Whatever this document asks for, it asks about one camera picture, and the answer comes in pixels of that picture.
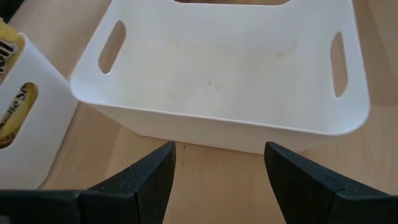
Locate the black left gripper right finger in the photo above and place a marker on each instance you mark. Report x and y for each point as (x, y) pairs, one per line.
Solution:
(304, 193)

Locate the yellow Maruchan ramen pack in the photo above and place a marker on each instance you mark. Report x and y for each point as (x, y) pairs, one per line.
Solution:
(21, 105)

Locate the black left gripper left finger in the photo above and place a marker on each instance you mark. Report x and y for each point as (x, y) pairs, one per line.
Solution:
(140, 193)

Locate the white plastic bin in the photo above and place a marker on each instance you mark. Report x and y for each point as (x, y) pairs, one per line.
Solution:
(217, 77)
(46, 140)

